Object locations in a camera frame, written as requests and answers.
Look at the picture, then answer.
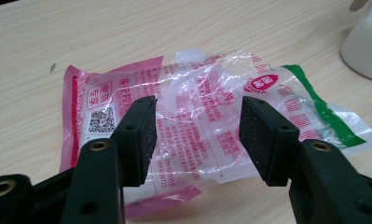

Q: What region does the clear glass cup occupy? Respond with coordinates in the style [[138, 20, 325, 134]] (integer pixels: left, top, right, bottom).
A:
[[340, 0, 372, 83]]

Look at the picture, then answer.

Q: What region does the pink clear plastic packet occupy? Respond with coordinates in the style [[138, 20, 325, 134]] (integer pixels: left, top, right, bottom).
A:
[[59, 48, 372, 218]]

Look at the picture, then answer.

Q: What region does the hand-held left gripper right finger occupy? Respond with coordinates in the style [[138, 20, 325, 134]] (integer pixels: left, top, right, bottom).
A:
[[239, 95, 372, 224]]

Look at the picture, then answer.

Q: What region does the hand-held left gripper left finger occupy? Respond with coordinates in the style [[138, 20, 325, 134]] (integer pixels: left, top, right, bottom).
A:
[[60, 95, 158, 224]]

